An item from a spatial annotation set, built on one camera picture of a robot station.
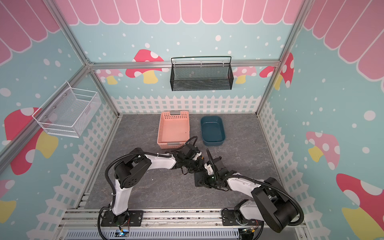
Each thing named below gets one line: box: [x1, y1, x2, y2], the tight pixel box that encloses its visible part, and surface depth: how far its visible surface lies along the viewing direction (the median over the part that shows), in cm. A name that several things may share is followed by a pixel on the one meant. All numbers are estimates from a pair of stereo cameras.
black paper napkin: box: [194, 171, 205, 187], surface depth 87 cm
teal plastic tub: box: [200, 116, 226, 147], surface depth 114 cm
